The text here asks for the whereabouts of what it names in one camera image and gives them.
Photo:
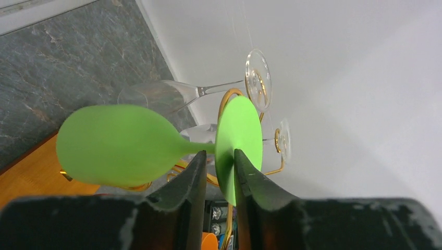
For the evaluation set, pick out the gold wire wine glass rack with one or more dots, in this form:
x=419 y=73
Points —
x=227 y=98

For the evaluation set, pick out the black poker chip case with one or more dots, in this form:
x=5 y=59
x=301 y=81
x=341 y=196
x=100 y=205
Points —
x=215 y=222

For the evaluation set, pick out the wooden rack base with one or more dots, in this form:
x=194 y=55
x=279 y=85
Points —
x=37 y=173

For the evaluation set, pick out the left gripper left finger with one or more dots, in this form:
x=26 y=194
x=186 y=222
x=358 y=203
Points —
x=169 y=218

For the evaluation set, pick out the orange plastic wine glass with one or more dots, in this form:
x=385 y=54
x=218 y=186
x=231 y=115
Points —
x=209 y=241

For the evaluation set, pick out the clear wine glass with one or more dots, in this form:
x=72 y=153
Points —
x=168 y=96
x=206 y=133

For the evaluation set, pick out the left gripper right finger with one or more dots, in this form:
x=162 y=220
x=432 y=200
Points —
x=269 y=217

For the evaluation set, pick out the clear wine glass left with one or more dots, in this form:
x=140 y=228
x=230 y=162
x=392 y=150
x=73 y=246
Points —
x=168 y=96

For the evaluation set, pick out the clear wine glass right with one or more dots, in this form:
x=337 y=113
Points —
x=206 y=133

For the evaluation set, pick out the green plastic wine glass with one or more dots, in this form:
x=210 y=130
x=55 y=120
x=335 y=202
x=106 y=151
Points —
x=127 y=145

